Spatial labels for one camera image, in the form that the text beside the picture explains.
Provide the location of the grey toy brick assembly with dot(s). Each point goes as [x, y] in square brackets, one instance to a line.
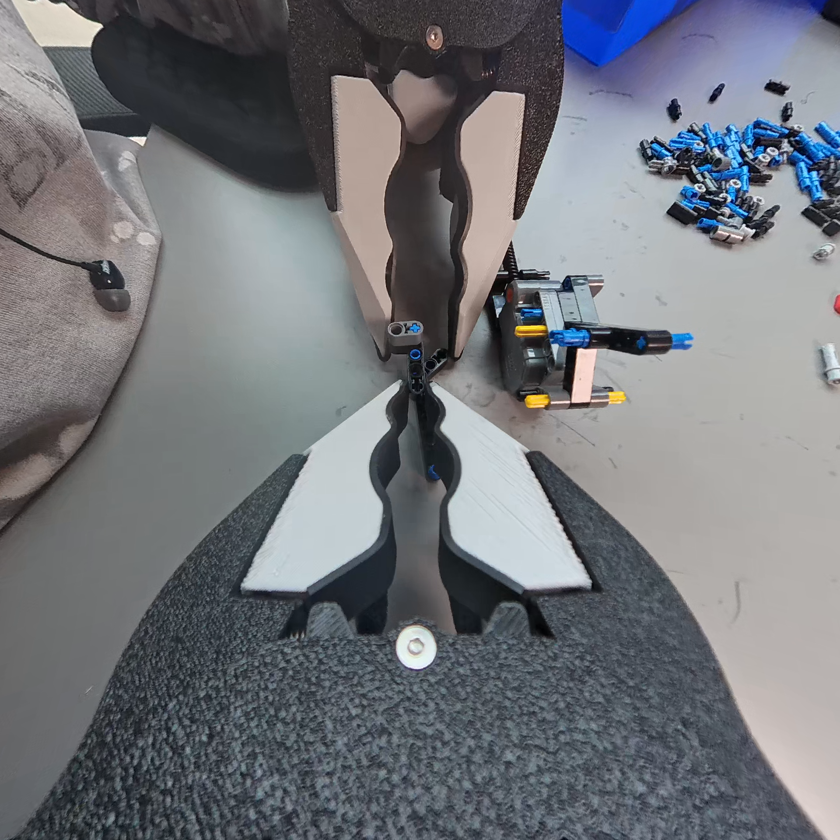
[525, 341]

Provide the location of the light grey toy brick pin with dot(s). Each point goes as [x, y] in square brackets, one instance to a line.
[829, 362]

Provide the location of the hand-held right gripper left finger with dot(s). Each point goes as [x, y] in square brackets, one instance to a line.
[321, 512]

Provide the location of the pile of blue black pins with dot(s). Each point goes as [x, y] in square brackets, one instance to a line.
[728, 177]

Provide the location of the black mesh chair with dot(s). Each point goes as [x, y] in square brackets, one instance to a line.
[85, 79]

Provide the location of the person's left forearm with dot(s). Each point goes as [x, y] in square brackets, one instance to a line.
[197, 19]

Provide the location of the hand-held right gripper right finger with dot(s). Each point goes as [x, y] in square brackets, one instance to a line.
[512, 512]

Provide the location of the person's grey printed sweater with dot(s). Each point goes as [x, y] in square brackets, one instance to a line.
[59, 295]

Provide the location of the blue plastic bin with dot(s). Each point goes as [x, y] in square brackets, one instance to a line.
[617, 26]

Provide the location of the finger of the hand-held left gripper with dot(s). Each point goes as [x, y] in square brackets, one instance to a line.
[358, 197]
[492, 197]

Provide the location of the person's black pants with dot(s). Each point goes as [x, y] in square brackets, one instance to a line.
[216, 118]

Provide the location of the grey toy brick connector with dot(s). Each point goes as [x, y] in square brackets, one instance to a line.
[403, 330]

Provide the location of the small silver toy brick bush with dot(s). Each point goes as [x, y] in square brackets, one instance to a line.
[823, 250]

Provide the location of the black toy brick beam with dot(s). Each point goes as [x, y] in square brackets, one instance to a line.
[420, 387]

